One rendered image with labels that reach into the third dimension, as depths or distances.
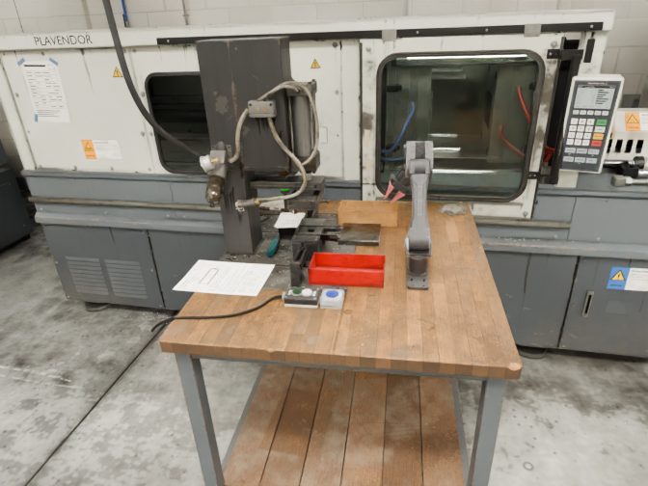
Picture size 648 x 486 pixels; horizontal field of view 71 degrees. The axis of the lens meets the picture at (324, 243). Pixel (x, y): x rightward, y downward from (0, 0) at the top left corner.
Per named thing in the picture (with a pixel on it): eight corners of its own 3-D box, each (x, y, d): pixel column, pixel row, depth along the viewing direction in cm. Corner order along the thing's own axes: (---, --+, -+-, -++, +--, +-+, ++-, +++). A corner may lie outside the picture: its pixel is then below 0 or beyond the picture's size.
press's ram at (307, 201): (319, 218, 159) (315, 132, 146) (248, 216, 163) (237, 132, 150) (327, 199, 175) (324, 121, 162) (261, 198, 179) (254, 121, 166)
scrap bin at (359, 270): (383, 287, 150) (384, 272, 147) (309, 284, 154) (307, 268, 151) (385, 270, 160) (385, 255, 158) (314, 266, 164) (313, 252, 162)
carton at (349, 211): (396, 229, 192) (397, 211, 189) (337, 227, 196) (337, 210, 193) (396, 217, 204) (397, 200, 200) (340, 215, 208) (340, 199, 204)
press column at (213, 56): (255, 255, 174) (229, 40, 141) (224, 254, 176) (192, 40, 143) (264, 238, 187) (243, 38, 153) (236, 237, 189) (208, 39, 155)
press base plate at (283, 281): (345, 300, 149) (345, 292, 148) (201, 292, 157) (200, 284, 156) (362, 221, 207) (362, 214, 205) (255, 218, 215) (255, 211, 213)
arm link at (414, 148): (404, 140, 185) (407, 141, 156) (426, 140, 184) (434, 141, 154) (403, 171, 188) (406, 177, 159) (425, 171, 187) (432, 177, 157)
